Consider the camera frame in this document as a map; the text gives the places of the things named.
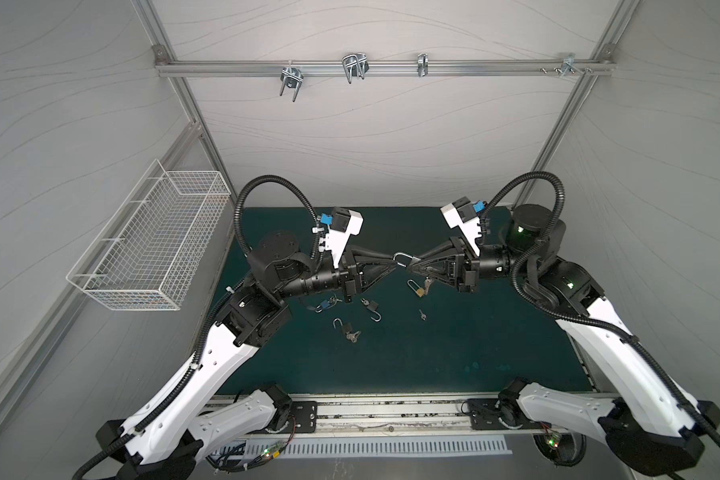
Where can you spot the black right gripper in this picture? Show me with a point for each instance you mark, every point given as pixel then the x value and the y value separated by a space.
pixel 462 270

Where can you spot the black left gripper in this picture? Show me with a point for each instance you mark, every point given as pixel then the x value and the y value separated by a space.
pixel 347 267

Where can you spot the black padlock shackle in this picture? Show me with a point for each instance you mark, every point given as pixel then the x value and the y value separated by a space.
pixel 372 308

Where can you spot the brass padlock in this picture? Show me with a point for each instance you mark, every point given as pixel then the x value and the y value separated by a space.
pixel 421 290

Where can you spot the silver padlock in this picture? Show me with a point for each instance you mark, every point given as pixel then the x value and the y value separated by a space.
pixel 405 260

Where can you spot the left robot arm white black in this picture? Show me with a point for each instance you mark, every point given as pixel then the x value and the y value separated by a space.
pixel 173 432

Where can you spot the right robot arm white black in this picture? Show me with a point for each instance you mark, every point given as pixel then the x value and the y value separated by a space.
pixel 649 422

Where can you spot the black padlock with keys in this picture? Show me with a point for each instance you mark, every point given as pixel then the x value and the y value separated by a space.
pixel 347 330

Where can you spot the metal u hook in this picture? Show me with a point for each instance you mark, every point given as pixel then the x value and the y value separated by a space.
pixel 291 78
pixel 355 65

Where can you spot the metal U hook left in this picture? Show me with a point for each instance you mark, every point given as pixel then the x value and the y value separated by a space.
pixel 291 78

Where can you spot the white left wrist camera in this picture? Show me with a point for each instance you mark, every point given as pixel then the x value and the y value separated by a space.
pixel 335 230

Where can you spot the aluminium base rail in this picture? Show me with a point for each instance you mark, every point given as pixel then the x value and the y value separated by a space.
pixel 394 414

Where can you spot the white slotted cable duct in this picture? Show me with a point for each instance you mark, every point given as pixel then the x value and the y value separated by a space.
pixel 397 447

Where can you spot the white wire basket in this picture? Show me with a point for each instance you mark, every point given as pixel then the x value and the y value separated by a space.
pixel 146 255

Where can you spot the metal hook bracket right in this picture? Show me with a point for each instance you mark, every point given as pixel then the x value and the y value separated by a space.
pixel 567 67

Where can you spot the aluminium wall rail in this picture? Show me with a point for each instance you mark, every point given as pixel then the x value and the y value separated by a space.
pixel 377 68

